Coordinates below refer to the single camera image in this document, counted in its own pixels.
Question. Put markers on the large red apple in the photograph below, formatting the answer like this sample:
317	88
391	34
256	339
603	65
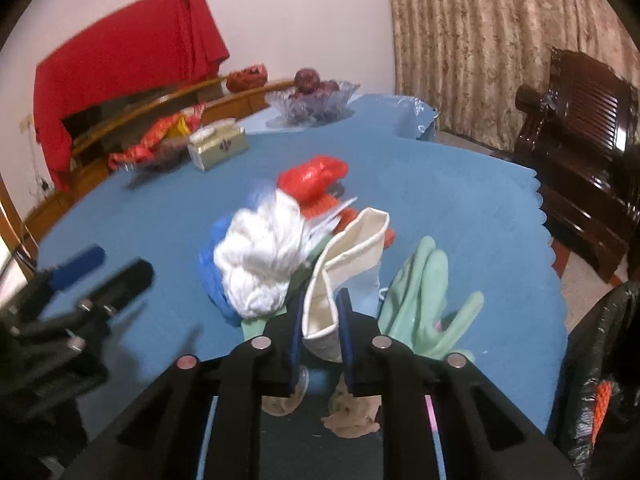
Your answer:
306	81

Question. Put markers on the red plastic bag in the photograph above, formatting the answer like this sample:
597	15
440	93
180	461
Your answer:
312	177

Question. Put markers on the cream tissue box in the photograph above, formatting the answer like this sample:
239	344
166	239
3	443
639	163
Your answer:
220	147

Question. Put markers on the blue tablecloth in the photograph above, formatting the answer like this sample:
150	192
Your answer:
450	200

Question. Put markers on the red and yellow packet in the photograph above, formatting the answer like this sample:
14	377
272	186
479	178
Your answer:
150	142

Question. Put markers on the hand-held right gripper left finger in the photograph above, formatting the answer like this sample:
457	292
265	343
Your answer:
296	345

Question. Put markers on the orange foam net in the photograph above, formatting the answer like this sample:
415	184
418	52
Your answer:
602	410
320	208

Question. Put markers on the small clear plastic cup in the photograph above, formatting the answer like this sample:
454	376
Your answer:
280	405

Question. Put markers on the glass fruit bowl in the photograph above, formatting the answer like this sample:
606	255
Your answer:
310	107

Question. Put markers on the blue plastic bag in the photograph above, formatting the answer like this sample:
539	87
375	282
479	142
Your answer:
212	275

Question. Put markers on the black trash bag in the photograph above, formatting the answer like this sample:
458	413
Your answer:
590	350

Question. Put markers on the cream cloth pouch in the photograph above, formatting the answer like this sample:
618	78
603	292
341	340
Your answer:
350	250

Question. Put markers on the beige glove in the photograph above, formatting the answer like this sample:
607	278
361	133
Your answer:
350	417

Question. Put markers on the dark wooden armchair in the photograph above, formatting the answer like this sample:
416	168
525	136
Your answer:
575	160

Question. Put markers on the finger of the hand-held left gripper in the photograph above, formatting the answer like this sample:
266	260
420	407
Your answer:
125	282
80	261

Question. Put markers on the white plastic bag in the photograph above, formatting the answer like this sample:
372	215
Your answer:
260	255

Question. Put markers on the wooden bench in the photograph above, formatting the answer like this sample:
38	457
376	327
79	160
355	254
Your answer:
86	175

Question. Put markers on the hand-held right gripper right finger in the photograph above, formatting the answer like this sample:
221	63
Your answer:
347	345

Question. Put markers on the dark purple wrapper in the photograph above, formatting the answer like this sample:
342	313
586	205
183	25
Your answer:
167	157

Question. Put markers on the red cloth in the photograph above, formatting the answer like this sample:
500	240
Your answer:
125	60

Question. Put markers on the small red apple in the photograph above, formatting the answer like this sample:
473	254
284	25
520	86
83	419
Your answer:
330	86

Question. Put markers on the beige patterned curtain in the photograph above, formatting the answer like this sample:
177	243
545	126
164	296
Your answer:
475	35

